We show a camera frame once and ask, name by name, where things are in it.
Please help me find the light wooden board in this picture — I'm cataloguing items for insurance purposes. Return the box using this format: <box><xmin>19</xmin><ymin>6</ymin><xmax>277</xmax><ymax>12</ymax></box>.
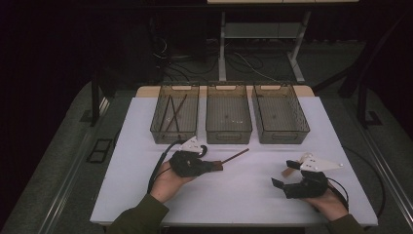
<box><xmin>135</xmin><ymin>85</ymin><xmax>316</xmax><ymax>98</ymax></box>

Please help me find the person's right hand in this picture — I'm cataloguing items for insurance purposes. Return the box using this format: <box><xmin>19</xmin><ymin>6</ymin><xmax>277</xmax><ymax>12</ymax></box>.
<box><xmin>303</xmin><ymin>188</ymin><xmax>350</xmax><ymax>222</ymax></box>

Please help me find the brown wooden chopstick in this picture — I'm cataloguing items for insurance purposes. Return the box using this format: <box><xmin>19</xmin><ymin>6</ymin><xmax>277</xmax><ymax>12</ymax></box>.
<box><xmin>166</xmin><ymin>94</ymin><xmax>188</xmax><ymax>132</ymax></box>
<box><xmin>221</xmin><ymin>148</ymin><xmax>250</xmax><ymax>165</ymax></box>

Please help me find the white metal desk frame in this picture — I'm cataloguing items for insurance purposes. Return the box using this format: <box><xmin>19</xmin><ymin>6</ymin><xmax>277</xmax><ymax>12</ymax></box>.
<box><xmin>207</xmin><ymin>0</ymin><xmax>359</xmax><ymax>85</ymax></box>

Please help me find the tangle of floor cables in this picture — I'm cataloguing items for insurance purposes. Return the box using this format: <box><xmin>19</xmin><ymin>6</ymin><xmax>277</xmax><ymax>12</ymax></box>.
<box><xmin>152</xmin><ymin>35</ymin><xmax>286</xmax><ymax>84</ymax></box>

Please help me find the metal floor rail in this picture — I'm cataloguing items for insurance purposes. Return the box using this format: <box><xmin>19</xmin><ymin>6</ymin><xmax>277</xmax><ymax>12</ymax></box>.
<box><xmin>344</xmin><ymin>97</ymin><xmax>413</xmax><ymax>222</ymax></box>
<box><xmin>42</xmin><ymin>97</ymin><xmax>111</xmax><ymax>234</ymax></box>

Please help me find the person's left hand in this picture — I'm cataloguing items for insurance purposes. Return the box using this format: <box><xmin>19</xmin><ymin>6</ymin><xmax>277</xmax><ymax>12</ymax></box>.
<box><xmin>149</xmin><ymin>161</ymin><xmax>196</xmax><ymax>204</ymax></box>

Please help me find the black metal stand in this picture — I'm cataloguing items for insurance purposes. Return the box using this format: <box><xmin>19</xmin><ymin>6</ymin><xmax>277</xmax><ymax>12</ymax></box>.
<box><xmin>313</xmin><ymin>16</ymin><xmax>413</xmax><ymax>130</ymax></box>

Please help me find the small beige wooden spoon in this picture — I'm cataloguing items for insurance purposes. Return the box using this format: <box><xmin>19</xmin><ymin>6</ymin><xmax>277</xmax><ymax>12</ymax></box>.
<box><xmin>282</xmin><ymin>152</ymin><xmax>314</xmax><ymax>178</ymax></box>

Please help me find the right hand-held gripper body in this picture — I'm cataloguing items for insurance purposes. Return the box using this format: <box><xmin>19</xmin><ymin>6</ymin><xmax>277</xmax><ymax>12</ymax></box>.
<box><xmin>283</xmin><ymin>153</ymin><xmax>344</xmax><ymax>199</ymax></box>

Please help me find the smoky transparent plastic basket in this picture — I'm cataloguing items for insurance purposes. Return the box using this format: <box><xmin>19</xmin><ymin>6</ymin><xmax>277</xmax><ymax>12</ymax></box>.
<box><xmin>150</xmin><ymin>83</ymin><xmax>200</xmax><ymax>145</ymax></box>
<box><xmin>206</xmin><ymin>82</ymin><xmax>253</xmax><ymax>145</ymax></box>
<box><xmin>251</xmin><ymin>82</ymin><xmax>311</xmax><ymax>145</ymax></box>

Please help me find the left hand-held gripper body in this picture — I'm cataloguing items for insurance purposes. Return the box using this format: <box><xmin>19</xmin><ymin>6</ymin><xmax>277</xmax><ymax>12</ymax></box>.
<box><xmin>169</xmin><ymin>136</ymin><xmax>208</xmax><ymax>178</ymax></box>

